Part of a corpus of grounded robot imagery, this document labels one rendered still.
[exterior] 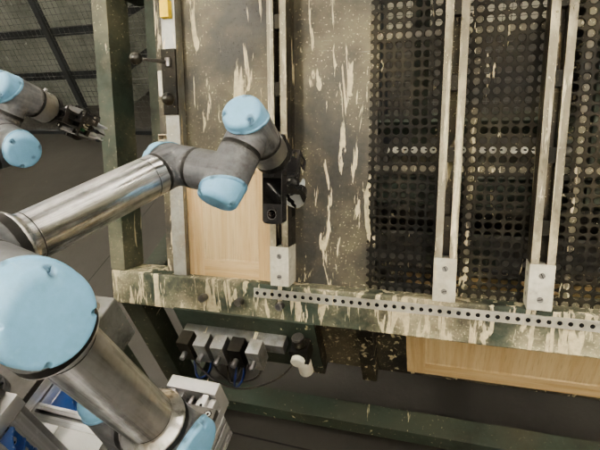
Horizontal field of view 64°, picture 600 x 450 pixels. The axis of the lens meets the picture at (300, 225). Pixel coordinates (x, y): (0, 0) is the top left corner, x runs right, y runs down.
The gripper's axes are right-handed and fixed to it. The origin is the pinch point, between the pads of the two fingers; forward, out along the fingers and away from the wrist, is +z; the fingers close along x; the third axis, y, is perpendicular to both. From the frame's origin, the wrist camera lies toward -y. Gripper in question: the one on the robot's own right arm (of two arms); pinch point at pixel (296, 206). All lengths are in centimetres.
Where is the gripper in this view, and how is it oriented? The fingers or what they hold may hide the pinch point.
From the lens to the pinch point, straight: 111.6
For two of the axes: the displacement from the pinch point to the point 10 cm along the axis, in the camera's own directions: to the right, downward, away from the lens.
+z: 2.7, 3.8, 8.8
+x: -9.4, -0.7, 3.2
